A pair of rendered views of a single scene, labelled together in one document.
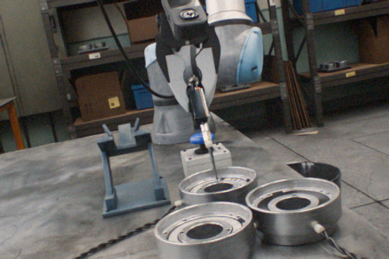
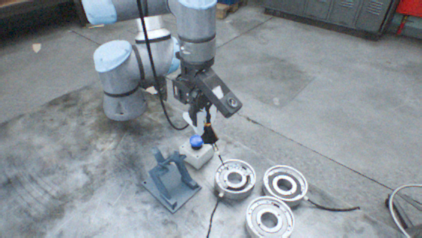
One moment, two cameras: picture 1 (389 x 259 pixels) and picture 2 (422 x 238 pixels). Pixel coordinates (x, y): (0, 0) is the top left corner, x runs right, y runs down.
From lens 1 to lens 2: 58 cm
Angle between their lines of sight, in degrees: 47
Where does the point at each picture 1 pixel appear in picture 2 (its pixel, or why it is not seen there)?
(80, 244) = not seen: outside the picture
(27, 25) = not seen: outside the picture
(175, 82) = (200, 126)
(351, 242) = (312, 196)
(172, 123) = (127, 108)
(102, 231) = (188, 227)
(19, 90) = not seen: outside the picture
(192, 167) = (199, 160)
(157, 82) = (113, 83)
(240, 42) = (171, 52)
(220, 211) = (260, 200)
